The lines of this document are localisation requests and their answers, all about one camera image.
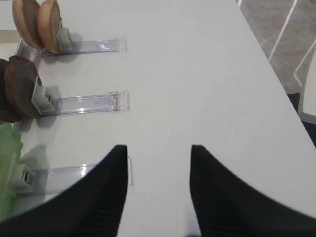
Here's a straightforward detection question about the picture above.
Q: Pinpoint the grey patty pusher block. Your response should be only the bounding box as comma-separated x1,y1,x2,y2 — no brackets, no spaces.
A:
31,76,56,115

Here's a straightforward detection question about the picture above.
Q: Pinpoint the rear dark meat patty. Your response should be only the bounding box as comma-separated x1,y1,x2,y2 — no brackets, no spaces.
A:
0,59,22,123

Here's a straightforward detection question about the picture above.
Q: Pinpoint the clear bread dispenser track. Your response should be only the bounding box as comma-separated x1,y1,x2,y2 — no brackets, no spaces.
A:
15,37,127,57

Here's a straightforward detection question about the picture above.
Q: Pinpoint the green lettuce leaf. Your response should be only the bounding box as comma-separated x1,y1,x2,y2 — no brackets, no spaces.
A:
0,123,23,221

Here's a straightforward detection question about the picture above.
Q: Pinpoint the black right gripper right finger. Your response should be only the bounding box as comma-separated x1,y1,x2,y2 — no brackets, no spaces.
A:
190,145,316,237

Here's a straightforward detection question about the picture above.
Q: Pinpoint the clear patty dispenser track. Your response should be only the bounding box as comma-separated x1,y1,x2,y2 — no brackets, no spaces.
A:
40,90,130,118

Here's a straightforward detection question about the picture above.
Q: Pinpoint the grey lettuce pusher block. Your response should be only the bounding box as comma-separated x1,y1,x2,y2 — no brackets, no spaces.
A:
7,163,35,197

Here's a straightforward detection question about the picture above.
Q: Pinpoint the front tan bread slice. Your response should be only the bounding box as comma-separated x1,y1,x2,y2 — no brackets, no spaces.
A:
37,0,62,54

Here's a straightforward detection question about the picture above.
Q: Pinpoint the tan bread slice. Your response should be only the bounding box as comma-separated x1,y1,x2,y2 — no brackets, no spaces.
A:
12,0,44,49
37,0,62,54

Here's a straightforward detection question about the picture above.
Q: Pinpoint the front brown meat patty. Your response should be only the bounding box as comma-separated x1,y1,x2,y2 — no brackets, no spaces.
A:
4,55,42,119

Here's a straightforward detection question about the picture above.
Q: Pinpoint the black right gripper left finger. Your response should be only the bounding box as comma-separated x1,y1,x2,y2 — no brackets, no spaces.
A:
0,145,128,237

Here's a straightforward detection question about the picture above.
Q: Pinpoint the grey bread pusher block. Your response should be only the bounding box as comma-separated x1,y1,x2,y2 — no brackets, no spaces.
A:
56,27,73,51

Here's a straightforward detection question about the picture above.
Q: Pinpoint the rear tan bread slice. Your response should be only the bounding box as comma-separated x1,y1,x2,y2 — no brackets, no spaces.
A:
12,0,44,49

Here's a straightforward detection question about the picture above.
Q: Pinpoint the clear lettuce dispenser track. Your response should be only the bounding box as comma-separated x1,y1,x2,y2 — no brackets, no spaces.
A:
29,157,135,196

